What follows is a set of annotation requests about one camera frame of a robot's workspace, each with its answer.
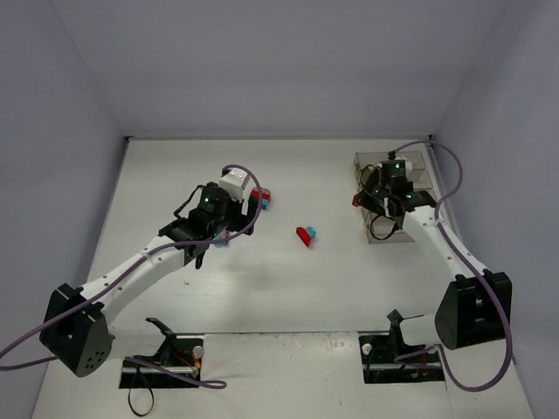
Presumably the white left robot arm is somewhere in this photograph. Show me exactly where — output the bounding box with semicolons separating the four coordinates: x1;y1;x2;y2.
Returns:
39;180;263;377

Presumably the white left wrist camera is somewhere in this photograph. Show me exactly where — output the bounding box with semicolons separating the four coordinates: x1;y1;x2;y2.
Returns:
218;168;249;203

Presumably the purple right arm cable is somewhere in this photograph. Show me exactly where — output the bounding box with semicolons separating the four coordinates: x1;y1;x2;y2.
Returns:
387;140;512;390

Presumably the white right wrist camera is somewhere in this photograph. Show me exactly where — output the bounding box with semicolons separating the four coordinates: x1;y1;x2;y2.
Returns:
396;156;413;175

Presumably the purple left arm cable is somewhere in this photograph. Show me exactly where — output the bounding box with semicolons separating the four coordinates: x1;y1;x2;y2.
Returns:
0;164;264;389

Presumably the red rounded lego brick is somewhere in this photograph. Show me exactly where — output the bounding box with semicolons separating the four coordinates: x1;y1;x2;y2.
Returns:
296;226;313;248

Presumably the black loop cable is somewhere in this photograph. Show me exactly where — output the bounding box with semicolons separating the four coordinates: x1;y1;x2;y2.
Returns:
126;366;155;416

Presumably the purple orange studded lego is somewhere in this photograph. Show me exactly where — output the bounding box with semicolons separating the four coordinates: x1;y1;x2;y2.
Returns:
214;230;230;241

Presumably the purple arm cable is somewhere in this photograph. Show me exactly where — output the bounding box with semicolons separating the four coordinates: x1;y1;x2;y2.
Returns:
387;140;512;390
0;164;264;389

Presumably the small teal lego cube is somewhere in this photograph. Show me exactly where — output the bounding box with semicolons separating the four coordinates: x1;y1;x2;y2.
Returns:
305;226;316;240

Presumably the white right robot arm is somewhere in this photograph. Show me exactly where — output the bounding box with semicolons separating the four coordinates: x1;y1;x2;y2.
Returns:
353;160;512;350

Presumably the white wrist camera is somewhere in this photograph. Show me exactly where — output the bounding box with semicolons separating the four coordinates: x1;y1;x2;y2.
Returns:
218;168;249;203
396;156;413;175

